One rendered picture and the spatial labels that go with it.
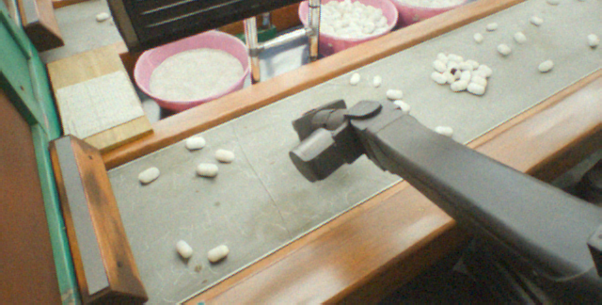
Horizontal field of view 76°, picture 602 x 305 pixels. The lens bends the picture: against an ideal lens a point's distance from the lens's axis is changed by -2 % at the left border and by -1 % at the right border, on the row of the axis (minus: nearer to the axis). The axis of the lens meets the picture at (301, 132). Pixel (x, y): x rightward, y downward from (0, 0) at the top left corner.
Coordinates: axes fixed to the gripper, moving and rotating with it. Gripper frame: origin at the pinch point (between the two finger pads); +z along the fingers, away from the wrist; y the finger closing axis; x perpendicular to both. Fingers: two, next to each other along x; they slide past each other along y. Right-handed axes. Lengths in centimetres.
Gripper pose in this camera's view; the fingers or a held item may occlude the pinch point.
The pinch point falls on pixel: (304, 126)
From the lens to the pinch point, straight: 74.0
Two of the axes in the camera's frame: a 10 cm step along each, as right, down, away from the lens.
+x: 3.5, 9.2, 1.8
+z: -4.0, -0.3, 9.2
